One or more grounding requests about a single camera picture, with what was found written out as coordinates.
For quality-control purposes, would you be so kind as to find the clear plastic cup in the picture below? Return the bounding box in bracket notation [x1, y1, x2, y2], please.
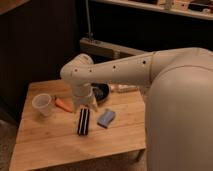
[32, 93, 54, 117]

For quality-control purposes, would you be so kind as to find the black ceramic bowl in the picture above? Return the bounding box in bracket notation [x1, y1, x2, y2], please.
[92, 83, 110, 103]

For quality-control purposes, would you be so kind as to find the long wooden beam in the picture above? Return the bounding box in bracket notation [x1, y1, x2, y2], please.
[80, 37, 144, 59]

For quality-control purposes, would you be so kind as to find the orange carrot toy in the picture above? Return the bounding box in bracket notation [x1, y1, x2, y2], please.
[54, 97, 72, 113]

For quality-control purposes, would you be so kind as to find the black striped rectangular block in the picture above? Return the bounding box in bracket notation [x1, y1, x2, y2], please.
[77, 108, 90, 135]

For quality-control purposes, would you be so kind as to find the wooden table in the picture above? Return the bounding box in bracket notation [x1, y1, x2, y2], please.
[9, 80, 145, 171]

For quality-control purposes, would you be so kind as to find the upper wooden shelf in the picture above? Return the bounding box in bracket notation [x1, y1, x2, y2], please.
[92, 0, 213, 21]

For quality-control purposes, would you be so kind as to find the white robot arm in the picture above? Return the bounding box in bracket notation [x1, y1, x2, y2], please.
[60, 47, 213, 171]

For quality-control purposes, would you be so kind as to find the metal pole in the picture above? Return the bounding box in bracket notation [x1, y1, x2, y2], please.
[85, 0, 94, 42]

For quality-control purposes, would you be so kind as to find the blue sponge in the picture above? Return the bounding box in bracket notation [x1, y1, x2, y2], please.
[97, 109, 116, 128]

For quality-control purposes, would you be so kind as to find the small white object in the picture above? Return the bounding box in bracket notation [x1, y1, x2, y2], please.
[109, 84, 138, 93]

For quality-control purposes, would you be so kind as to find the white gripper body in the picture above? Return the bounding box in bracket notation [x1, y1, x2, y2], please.
[71, 83, 97, 111]

